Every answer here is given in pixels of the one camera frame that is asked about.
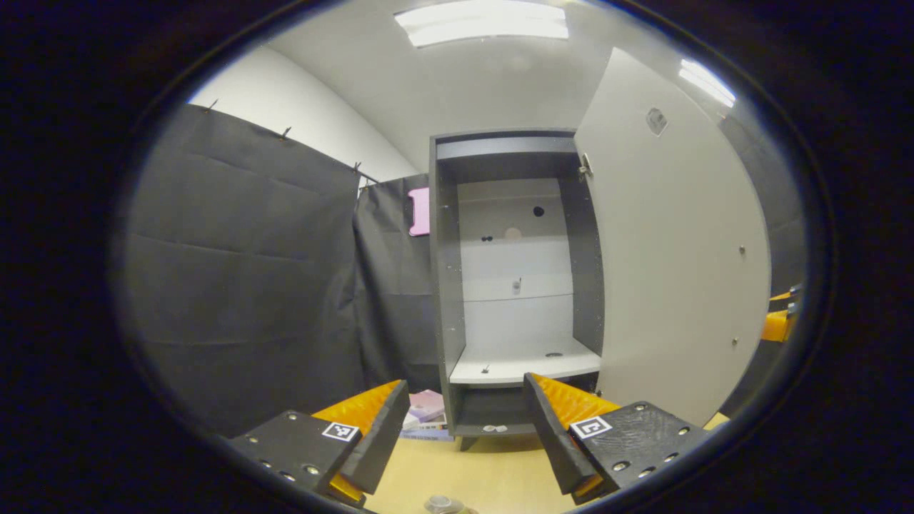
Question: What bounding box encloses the beige cabinet door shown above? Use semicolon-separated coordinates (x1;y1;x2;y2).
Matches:
573;46;772;428

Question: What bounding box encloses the large ceiling light panel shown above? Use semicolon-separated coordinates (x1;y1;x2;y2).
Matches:
394;0;571;49

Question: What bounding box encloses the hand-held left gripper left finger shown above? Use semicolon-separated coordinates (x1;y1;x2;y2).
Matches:
228;380;411;509

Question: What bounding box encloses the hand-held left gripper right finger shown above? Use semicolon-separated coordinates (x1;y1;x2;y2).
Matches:
523;371;715;506

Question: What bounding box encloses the long ceiling light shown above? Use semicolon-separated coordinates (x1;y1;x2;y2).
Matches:
678;59;737;109

